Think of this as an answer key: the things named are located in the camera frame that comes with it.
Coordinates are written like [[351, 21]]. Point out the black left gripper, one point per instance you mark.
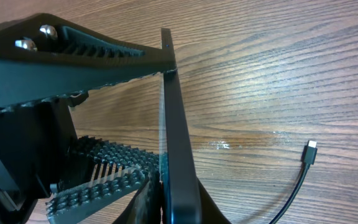
[[41, 155]]

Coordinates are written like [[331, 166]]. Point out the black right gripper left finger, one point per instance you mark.
[[145, 206]]

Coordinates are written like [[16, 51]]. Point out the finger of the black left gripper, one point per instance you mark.
[[44, 56]]

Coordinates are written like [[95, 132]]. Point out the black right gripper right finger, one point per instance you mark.
[[208, 211]]

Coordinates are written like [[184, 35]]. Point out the blue Samsung Galaxy smartphone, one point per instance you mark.
[[182, 200]]

